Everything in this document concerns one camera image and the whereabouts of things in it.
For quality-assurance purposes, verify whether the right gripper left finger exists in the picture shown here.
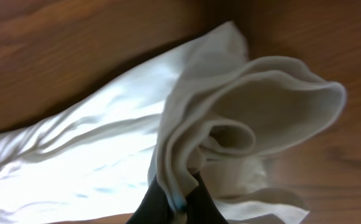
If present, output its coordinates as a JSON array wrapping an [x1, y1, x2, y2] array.
[[126, 177, 174, 224]]

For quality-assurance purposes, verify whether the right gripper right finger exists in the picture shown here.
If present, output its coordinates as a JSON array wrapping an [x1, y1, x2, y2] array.
[[186, 172, 228, 224]]

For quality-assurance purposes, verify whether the white Puma t-shirt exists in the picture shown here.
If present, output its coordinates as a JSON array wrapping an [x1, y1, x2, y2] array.
[[0, 22, 347, 223]]

